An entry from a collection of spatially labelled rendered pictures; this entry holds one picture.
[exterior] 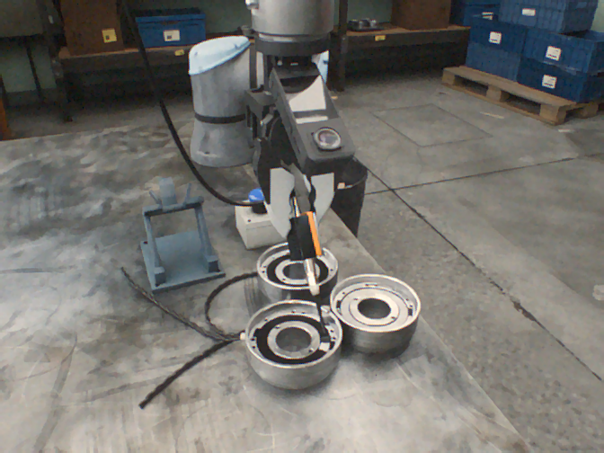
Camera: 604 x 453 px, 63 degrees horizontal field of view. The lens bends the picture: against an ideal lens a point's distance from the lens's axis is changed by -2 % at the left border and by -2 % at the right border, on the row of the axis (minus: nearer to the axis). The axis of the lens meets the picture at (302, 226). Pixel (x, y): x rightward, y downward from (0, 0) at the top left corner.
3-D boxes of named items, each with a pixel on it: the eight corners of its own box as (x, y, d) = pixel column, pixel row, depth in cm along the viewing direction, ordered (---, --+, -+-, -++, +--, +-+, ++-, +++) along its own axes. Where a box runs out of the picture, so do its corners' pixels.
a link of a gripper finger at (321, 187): (317, 206, 62) (310, 136, 56) (339, 229, 57) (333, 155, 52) (294, 213, 61) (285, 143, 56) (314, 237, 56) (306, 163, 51)
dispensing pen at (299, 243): (319, 339, 53) (284, 184, 53) (306, 334, 57) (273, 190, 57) (338, 333, 54) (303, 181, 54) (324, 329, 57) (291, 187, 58)
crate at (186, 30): (201, 36, 404) (199, 7, 393) (208, 45, 373) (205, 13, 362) (136, 39, 392) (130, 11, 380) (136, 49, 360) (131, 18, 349)
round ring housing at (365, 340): (415, 303, 64) (419, 278, 62) (416, 363, 56) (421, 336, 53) (334, 295, 66) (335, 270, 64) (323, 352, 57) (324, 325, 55)
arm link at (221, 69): (198, 99, 107) (190, 33, 100) (261, 98, 107) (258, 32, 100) (189, 118, 96) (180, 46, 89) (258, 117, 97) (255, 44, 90)
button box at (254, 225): (292, 241, 77) (292, 213, 75) (247, 250, 75) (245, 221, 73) (276, 216, 84) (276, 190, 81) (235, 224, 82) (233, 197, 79)
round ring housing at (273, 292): (270, 262, 73) (269, 237, 70) (341, 270, 71) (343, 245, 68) (248, 307, 64) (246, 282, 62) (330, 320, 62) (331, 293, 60)
